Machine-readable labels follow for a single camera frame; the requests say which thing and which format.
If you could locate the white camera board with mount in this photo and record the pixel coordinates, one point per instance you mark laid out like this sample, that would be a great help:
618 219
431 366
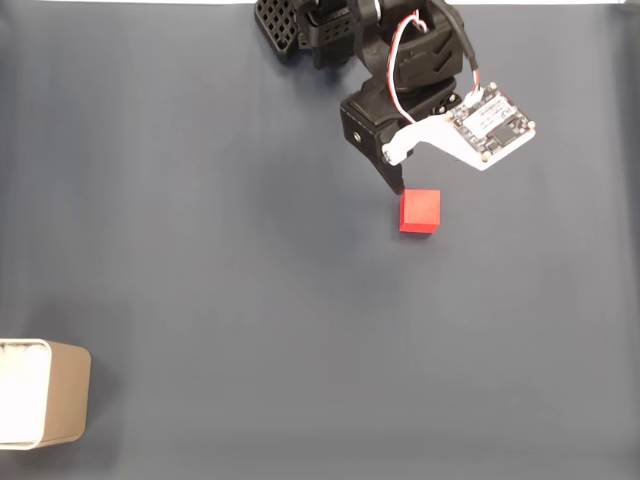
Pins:
490 125

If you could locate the red cube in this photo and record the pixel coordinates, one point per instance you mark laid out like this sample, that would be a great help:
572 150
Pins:
420 210

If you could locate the beige metal box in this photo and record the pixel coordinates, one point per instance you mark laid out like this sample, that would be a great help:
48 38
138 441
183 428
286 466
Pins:
67 395

